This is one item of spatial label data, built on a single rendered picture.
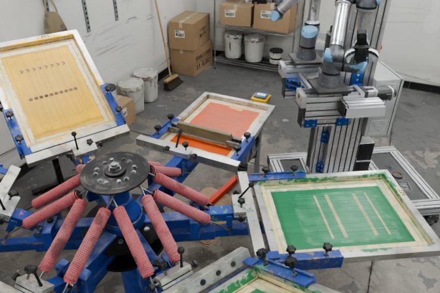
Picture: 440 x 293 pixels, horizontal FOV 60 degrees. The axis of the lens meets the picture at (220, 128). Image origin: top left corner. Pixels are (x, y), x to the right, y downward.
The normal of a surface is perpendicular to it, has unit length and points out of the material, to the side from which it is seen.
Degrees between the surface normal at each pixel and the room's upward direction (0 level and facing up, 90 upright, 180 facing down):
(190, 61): 90
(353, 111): 90
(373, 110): 90
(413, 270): 0
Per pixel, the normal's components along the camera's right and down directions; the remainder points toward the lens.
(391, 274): 0.00, -0.85
